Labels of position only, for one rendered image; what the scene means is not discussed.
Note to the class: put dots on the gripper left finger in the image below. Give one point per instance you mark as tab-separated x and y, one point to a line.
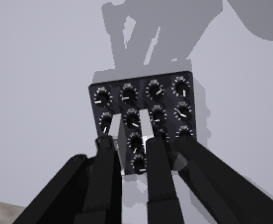
60	202

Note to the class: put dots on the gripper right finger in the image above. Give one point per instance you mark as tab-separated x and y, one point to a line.
226	195

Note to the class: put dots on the black knob box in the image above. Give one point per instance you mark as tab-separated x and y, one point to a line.
128	96

